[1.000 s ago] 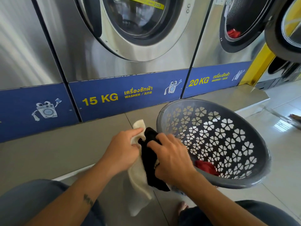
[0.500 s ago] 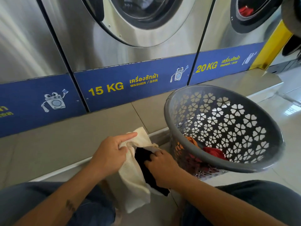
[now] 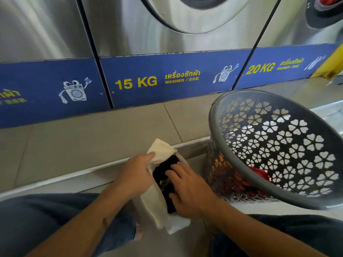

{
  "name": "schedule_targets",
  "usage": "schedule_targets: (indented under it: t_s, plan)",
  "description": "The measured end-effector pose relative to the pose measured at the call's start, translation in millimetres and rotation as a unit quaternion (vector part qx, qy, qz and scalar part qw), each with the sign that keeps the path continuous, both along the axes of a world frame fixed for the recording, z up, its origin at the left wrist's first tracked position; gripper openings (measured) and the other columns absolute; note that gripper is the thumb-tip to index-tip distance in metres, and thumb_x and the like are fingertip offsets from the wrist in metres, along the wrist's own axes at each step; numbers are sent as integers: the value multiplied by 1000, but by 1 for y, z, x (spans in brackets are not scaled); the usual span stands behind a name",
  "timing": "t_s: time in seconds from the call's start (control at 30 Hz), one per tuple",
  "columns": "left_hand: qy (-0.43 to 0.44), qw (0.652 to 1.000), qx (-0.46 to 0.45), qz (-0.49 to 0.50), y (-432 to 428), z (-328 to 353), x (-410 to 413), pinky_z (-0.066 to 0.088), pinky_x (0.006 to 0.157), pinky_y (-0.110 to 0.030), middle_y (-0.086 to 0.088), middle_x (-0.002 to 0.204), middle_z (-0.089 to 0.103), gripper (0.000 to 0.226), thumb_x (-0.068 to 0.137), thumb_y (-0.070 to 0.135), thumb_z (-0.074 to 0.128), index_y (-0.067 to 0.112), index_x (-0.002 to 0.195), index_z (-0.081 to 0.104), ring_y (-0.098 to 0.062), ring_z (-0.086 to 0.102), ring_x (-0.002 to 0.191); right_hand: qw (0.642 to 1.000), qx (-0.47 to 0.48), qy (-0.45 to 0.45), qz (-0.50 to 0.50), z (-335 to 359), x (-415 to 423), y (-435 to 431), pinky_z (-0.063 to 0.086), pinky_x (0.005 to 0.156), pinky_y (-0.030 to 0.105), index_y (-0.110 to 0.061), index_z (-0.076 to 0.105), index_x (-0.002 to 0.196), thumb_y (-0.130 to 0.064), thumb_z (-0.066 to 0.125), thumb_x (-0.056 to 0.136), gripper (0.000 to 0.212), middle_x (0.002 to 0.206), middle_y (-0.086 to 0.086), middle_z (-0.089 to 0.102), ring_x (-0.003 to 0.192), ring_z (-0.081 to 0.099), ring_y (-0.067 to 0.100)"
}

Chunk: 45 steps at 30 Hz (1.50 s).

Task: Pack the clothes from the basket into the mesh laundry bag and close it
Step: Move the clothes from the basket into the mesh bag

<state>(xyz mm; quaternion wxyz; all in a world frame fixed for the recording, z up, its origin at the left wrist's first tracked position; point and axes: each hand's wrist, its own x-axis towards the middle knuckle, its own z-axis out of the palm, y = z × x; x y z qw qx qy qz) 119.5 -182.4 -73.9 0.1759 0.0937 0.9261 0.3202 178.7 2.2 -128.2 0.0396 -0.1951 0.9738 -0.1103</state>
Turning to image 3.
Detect white mesh laundry bag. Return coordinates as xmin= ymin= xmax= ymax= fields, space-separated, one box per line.
xmin=132 ymin=138 xmax=191 ymax=235

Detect steel washing machine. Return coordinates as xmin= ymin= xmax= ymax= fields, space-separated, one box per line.
xmin=233 ymin=0 xmax=343 ymax=90
xmin=77 ymin=0 xmax=282 ymax=110
xmin=0 ymin=0 xmax=112 ymax=129

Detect person's right hand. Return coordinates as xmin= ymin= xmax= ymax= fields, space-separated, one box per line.
xmin=165 ymin=162 xmax=219 ymax=220

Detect blue label band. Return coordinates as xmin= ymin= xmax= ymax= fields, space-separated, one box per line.
xmin=100 ymin=49 xmax=252 ymax=110
xmin=0 ymin=58 xmax=112 ymax=129
xmin=234 ymin=43 xmax=340 ymax=90

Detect person's left hand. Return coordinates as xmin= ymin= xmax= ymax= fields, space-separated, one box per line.
xmin=114 ymin=152 xmax=156 ymax=198

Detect round black washer door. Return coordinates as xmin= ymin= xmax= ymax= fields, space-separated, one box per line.
xmin=305 ymin=0 xmax=343 ymax=29

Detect red clothes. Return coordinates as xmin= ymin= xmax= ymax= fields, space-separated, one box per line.
xmin=214 ymin=155 xmax=272 ymax=199

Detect person's left forearm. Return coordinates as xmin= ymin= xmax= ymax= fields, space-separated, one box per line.
xmin=25 ymin=183 xmax=126 ymax=257

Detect person's blue jeans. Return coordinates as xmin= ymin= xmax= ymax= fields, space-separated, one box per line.
xmin=0 ymin=193 xmax=343 ymax=257

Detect grey perforated laundry basket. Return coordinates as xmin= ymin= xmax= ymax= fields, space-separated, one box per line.
xmin=203 ymin=89 xmax=343 ymax=211

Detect round steel washer door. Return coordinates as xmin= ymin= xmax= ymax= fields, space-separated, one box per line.
xmin=139 ymin=0 xmax=253 ymax=34

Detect person's right forearm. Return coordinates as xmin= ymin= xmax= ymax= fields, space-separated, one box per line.
xmin=206 ymin=203 xmax=329 ymax=257

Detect black garment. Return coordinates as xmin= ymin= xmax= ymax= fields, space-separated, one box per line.
xmin=152 ymin=155 xmax=182 ymax=215

